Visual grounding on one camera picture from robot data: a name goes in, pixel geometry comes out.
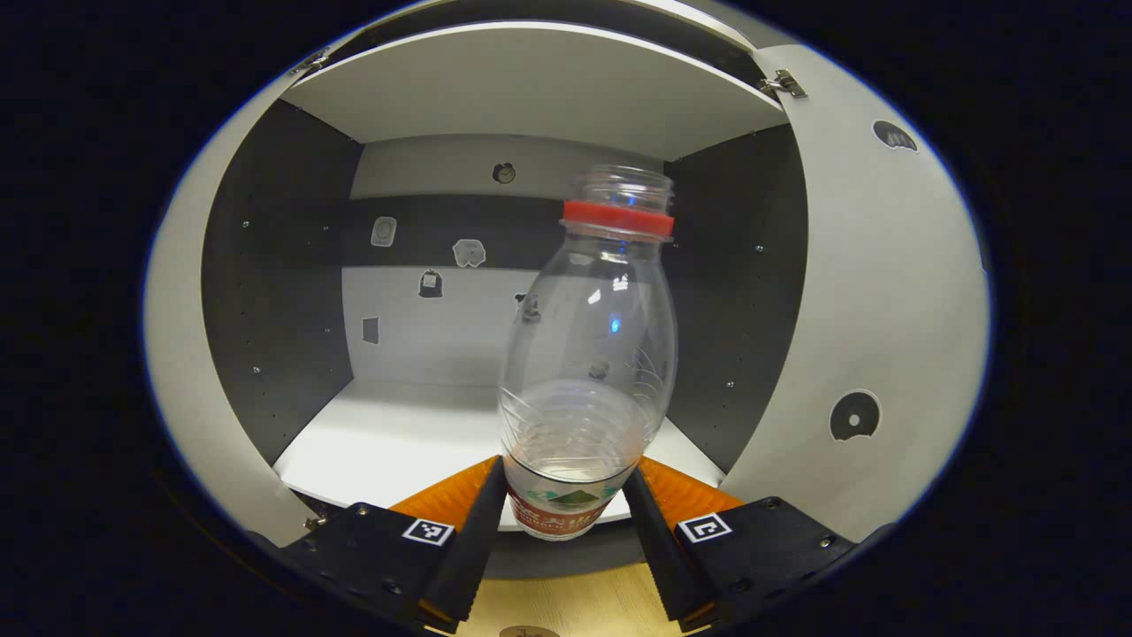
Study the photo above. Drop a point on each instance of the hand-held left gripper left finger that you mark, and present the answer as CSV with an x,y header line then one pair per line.
x,y
473,557

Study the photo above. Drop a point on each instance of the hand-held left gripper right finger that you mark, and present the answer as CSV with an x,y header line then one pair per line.
x,y
661,548

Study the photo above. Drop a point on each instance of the clear plastic bottle red label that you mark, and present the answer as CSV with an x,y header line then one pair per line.
x,y
588,354

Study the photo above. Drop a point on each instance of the white cabinet door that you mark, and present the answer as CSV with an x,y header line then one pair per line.
x,y
190,372
884,292

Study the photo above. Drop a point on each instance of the white cabinet shelf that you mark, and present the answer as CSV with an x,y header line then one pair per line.
x,y
398,442
531,84

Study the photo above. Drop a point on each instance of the white and grey cabinet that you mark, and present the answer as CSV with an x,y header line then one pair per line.
x,y
283,292

